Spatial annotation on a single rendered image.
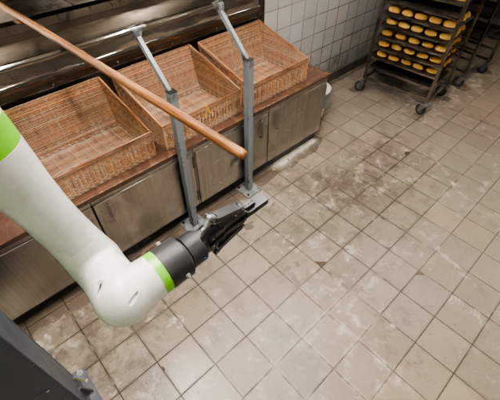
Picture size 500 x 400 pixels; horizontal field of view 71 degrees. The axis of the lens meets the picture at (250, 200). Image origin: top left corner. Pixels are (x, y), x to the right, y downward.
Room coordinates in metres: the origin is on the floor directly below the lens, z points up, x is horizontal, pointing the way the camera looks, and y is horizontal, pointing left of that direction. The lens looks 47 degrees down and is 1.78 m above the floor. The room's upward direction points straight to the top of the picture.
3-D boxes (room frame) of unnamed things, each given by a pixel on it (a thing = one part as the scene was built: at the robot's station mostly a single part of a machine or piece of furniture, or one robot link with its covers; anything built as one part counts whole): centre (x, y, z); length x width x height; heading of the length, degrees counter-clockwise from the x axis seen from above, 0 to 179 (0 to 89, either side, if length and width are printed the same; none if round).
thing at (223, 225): (0.51, 0.06, 1.17); 0.11 x 0.04 x 0.01; 134
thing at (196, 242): (0.46, 0.11, 1.16); 0.09 x 0.07 x 0.08; 134
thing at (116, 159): (1.44, 0.85, 0.72); 0.56 x 0.49 x 0.28; 134
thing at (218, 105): (1.86, 0.41, 0.72); 0.56 x 0.49 x 0.28; 134
